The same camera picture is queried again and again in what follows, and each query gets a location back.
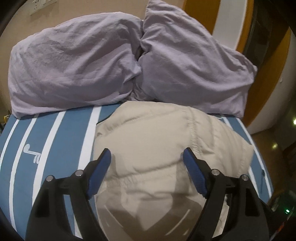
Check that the blue white striped bedsheet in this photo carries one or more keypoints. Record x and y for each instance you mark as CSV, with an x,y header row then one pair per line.
x,y
58,144

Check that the left lavender pillow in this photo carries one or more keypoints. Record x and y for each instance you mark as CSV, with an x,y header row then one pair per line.
x,y
89,60

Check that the beige puffer jacket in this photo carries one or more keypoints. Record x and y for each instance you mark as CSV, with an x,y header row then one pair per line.
x,y
147,193

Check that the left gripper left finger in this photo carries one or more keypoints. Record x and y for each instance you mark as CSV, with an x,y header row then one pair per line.
x,y
48,218

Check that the right lavender pillow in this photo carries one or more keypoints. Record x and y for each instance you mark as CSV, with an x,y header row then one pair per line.
x,y
183,64

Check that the lavender pillow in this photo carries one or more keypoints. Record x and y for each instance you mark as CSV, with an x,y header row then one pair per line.
x,y
183,64
89,60

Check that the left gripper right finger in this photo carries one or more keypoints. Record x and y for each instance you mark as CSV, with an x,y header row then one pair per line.
x,y
233,210

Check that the white wall socket panel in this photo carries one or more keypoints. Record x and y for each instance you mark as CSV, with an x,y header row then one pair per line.
x,y
37,5

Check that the wooden door frame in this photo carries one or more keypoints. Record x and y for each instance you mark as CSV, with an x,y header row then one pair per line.
x,y
260,32

